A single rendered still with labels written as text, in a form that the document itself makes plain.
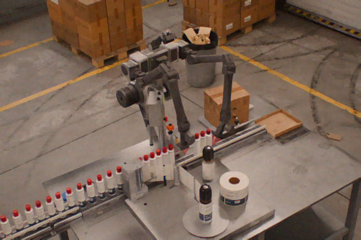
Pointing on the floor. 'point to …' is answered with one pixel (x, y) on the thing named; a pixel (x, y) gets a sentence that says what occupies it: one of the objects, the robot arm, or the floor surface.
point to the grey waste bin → (201, 71)
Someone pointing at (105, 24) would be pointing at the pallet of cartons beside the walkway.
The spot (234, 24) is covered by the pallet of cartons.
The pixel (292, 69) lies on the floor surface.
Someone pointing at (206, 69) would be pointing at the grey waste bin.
